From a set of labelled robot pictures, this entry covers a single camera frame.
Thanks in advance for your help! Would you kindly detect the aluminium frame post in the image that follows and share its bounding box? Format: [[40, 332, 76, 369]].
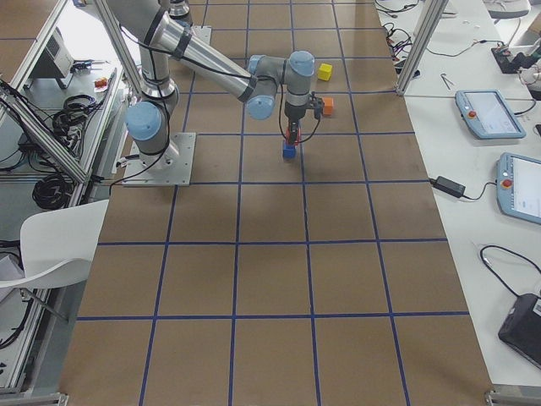
[[396, 0, 448, 96]]

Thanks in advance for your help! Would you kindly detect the black power adapter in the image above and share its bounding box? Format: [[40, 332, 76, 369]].
[[429, 176, 466, 199]]

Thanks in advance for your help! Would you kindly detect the lower teach pendant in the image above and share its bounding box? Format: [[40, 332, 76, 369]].
[[496, 152, 540, 224]]

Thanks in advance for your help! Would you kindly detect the teach pendant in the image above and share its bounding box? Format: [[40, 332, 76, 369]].
[[455, 90, 526, 140], [496, 152, 540, 224]]

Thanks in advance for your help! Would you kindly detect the red wooden block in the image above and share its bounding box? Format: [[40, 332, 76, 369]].
[[285, 127, 301, 147]]

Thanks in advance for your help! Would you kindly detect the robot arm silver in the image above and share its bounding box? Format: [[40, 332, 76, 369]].
[[107, 1, 325, 158]]

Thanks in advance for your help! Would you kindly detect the white chair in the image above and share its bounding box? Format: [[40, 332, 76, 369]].
[[1, 200, 109, 321]]

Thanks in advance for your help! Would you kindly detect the black device on desk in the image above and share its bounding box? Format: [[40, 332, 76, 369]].
[[498, 294, 540, 368]]

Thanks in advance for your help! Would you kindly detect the orange wooden block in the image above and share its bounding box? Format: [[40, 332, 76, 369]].
[[321, 96, 335, 117]]

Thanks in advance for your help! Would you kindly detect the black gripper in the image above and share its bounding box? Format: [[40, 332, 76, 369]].
[[284, 101, 305, 146]]

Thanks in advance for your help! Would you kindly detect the upper teach pendant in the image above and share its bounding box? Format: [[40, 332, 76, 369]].
[[455, 90, 526, 140]]

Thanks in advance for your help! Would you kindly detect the blue wooden block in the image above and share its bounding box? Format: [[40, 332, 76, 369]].
[[282, 141, 297, 160]]

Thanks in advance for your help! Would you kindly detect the yellow wooden block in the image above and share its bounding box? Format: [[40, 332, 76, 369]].
[[317, 63, 333, 82]]

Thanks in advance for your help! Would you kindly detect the grey control box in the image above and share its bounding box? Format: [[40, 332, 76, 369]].
[[30, 28, 74, 89]]

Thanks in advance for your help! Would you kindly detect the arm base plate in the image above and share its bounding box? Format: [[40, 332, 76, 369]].
[[122, 132, 196, 187]]

